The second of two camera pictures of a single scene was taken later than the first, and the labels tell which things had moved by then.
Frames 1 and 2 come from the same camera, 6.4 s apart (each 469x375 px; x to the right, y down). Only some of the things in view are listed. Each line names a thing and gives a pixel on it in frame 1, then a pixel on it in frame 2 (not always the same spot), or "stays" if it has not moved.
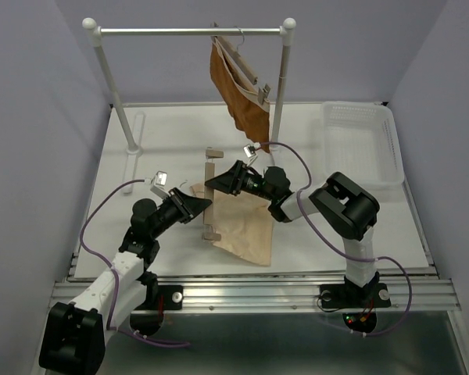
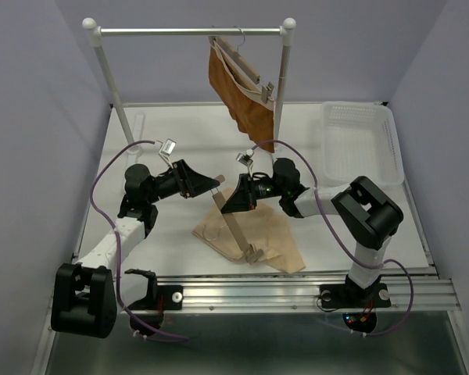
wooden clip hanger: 210,232 → 251,254
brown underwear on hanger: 241,98 stays
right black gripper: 227,182 → 244,196
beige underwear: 245,223 → 215,232
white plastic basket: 360,139 stays
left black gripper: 188,207 → 190,183
